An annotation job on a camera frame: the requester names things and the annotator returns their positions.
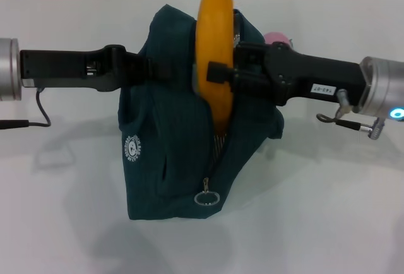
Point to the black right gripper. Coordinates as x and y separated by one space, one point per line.
315 75

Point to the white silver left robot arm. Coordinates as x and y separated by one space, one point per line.
8 69

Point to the dark teal insulated lunch bag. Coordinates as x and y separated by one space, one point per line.
170 147

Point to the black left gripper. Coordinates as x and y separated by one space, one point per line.
57 65

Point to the pink peach toy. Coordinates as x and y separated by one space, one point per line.
277 38

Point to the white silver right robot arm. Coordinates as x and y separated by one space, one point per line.
385 84

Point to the yellow banana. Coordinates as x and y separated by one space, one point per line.
214 34

